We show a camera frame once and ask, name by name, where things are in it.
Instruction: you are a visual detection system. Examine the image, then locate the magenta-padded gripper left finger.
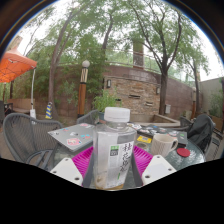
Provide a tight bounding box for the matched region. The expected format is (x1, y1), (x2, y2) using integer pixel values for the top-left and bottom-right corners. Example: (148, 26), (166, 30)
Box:
(49, 145), (95, 188)

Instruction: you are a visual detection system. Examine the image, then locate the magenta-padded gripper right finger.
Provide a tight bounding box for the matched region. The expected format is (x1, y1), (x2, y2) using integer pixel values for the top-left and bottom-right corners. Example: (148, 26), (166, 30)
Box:
(133, 145), (177, 188)

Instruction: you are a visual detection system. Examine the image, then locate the clear plastic bottle white cap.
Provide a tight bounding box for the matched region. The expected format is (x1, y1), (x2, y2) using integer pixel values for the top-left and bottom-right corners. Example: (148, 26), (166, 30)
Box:
(91, 106), (138, 191)

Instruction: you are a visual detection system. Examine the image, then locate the yellow card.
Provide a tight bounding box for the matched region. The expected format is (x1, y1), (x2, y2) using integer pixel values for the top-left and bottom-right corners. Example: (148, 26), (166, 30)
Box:
(136, 134), (153, 145)

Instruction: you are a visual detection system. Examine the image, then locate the white ribbed mug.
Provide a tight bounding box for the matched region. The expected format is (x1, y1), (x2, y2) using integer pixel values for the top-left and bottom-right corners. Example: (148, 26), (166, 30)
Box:
(149, 133), (179, 158)

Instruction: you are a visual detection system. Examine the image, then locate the silver laptop with stickers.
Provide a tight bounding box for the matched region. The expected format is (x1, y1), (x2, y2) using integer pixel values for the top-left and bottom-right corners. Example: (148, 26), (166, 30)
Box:
(47, 122), (96, 153)

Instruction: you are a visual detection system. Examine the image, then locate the black laptop with stickers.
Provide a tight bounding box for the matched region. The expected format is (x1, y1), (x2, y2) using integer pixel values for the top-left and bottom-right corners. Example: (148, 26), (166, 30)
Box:
(128, 123), (189, 147)

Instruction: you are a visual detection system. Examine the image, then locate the white sticker sheet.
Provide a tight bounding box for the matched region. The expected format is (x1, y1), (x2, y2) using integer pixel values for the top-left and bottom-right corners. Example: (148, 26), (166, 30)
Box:
(128, 122), (143, 131)

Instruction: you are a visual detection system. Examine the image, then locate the flat round red coaster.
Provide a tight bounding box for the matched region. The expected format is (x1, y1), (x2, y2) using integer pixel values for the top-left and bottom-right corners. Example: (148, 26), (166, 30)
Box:
(176, 147), (192, 159)

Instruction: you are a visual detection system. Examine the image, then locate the grey wicker patio chair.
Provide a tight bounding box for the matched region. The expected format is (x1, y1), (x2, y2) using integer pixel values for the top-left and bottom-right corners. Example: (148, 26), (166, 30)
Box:
(76, 109), (101, 126)
(179, 114), (218, 158)
(2, 112), (64, 169)

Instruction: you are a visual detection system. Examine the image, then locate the blue yellow striped cone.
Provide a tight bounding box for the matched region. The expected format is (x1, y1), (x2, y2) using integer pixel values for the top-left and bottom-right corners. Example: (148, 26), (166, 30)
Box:
(44, 101), (54, 120)

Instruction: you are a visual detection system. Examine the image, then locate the black jacket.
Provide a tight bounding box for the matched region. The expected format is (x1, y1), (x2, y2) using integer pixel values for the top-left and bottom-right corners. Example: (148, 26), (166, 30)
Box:
(186, 113), (216, 154)

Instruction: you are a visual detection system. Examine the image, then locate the dark-trunked tree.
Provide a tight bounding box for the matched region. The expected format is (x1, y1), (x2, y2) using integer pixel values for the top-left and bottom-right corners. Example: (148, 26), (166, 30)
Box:
(126, 0), (201, 116)

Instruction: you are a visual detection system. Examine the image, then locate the grey-trunked tree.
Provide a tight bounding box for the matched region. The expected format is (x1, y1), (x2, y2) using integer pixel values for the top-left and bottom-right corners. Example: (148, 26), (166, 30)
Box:
(29, 3), (114, 119)

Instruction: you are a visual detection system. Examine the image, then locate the orange patio umbrella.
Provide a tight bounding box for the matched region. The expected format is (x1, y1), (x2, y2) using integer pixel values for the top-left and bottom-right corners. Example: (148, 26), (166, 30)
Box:
(0, 49), (38, 113)

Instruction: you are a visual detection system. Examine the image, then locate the wooden lamp post white globe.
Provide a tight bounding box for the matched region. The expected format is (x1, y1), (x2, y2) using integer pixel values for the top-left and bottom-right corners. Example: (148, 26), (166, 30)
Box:
(77, 59), (91, 118)

